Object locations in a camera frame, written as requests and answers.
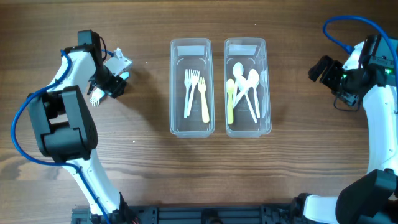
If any white fork tines down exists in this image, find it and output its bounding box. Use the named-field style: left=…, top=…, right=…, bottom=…
left=90, top=88, right=105, bottom=106

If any white plastic fork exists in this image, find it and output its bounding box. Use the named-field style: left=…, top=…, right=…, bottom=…
left=187, top=69, right=200, bottom=116

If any yellow plastic fork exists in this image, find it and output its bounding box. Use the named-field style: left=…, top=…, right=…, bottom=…
left=198, top=77, right=210, bottom=123

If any white spoon crossing yellow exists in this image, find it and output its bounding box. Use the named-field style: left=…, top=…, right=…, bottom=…
left=233, top=85, right=251, bottom=107

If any white spoon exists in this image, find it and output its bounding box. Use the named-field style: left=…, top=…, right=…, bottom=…
left=233, top=62, right=244, bottom=104
left=248, top=69, right=260, bottom=118
left=235, top=76, right=257, bottom=123

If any yellow plastic spoon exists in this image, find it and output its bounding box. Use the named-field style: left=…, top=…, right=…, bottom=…
left=226, top=79, right=235, bottom=124

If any pale blue plastic fork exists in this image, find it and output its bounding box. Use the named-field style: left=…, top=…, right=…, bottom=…
left=120, top=72, right=130, bottom=80

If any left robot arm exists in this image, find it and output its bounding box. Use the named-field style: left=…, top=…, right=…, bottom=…
left=24, top=30, right=132, bottom=223

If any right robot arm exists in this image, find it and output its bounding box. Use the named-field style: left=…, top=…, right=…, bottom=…
left=289, top=34, right=397, bottom=223

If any left clear plastic container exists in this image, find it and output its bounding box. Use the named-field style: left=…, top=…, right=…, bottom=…
left=169, top=38, right=215, bottom=138

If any clear plastic container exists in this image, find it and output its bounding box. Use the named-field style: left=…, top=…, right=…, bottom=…
left=169, top=38, right=215, bottom=138
left=224, top=37, right=272, bottom=138

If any right clear plastic container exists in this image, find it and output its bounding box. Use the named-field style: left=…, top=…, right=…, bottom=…
left=224, top=37, right=272, bottom=138

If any left blue cable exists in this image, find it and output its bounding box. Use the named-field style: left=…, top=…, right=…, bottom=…
left=11, top=49, right=111, bottom=224

